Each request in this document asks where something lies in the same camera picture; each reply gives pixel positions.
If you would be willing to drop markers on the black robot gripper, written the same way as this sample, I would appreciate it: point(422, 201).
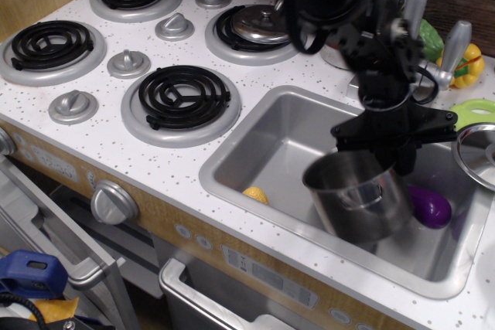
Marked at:
point(396, 124)

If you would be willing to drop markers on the stainless steel pot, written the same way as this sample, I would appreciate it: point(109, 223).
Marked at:
point(358, 199)

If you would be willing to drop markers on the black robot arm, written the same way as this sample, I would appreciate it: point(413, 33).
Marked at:
point(379, 42)

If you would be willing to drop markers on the grey sink basin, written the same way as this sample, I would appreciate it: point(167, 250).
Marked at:
point(286, 132)

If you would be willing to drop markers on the steel pot lid on burner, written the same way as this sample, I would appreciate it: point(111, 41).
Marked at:
point(260, 24)

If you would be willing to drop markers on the purple toy eggplant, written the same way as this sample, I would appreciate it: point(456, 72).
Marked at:
point(430, 209)

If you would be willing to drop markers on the steel bowl at right edge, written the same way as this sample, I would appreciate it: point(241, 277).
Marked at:
point(473, 151)

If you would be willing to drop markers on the yellow toy bell pepper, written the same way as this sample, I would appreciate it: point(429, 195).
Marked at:
point(469, 68)

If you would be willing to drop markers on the small steel saucepan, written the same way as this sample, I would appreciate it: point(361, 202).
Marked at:
point(333, 57)

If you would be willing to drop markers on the green toy vegetable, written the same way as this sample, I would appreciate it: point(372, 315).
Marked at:
point(433, 44)

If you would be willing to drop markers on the yellow toy corn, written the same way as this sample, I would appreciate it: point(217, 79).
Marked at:
point(257, 194)

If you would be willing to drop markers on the silver toy faucet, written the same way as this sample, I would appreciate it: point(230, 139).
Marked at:
point(413, 12)

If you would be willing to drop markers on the black coil burner back right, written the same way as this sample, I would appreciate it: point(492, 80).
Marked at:
point(228, 36)

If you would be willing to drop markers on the black coil burner front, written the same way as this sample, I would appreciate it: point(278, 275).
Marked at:
point(182, 97)

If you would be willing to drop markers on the silver stove knob upper middle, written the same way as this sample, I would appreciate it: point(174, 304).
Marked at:
point(175, 28)

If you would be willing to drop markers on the silver stove knob lower middle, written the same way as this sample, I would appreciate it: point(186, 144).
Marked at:
point(128, 64)

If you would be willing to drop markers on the large silver oven dial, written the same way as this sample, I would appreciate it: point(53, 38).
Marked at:
point(111, 204)

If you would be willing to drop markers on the silver stove knob bottom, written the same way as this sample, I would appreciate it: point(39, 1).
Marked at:
point(73, 107)

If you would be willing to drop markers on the black coil burner far left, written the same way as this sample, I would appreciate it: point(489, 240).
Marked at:
point(48, 45)

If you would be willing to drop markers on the yellow cloth piece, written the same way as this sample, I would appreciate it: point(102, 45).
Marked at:
point(56, 310)

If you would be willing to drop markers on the silver dial at left edge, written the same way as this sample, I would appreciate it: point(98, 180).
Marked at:
point(7, 145)

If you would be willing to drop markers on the silver faucet lever handle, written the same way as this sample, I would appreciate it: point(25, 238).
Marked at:
point(456, 44)

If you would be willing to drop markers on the silver dishwasher door handle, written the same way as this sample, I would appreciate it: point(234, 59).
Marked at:
point(206, 310)

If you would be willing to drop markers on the silver oven door handle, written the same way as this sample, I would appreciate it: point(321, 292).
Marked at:
point(35, 222)

